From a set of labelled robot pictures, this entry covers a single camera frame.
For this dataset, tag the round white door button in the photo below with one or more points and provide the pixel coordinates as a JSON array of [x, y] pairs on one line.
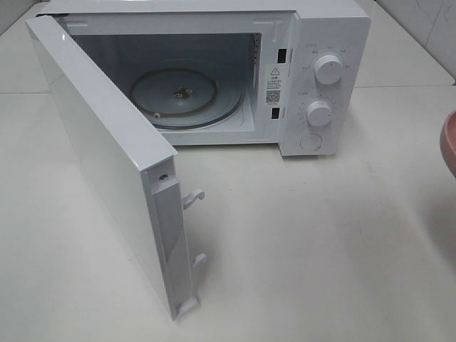
[[311, 142]]

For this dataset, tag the white microwave knob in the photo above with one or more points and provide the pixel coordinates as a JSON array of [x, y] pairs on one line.
[[328, 68], [319, 113]]

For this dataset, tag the pink plate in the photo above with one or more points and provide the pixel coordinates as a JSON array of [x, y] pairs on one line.
[[448, 144]]

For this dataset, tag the glass microwave turntable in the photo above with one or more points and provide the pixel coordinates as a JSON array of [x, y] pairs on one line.
[[183, 99]]

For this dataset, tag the white microwave oven body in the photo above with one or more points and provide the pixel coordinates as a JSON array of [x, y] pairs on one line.
[[267, 47]]

